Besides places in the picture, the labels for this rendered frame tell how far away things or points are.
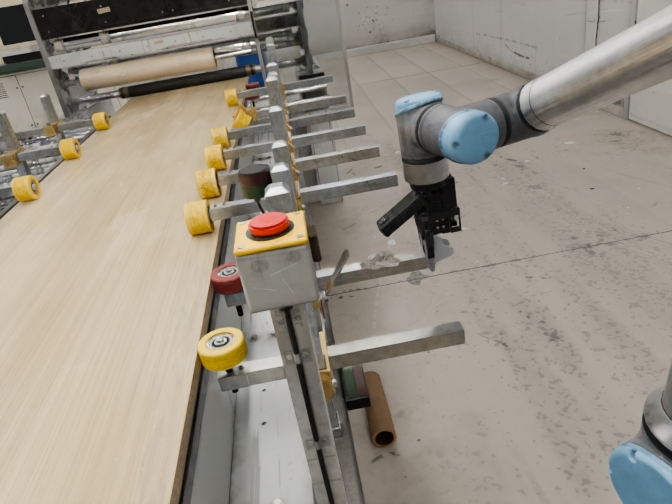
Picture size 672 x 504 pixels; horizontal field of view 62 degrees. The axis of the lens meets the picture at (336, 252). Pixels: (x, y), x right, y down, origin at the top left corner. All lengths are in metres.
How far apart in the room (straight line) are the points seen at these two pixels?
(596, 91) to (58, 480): 0.91
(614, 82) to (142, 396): 0.82
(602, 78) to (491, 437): 1.36
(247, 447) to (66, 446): 0.40
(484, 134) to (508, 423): 1.26
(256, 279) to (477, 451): 1.50
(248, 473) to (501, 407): 1.16
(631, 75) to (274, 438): 0.88
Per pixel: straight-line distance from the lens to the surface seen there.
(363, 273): 1.20
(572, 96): 0.95
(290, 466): 1.13
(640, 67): 0.86
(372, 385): 2.09
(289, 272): 0.53
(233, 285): 1.17
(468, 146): 0.98
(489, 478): 1.89
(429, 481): 1.88
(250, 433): 1.22
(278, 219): 0.54
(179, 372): 0.95
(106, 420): 0.92
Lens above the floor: 1.44
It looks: 27 degrees down
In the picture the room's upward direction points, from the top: 10 degrees counter-clockwise
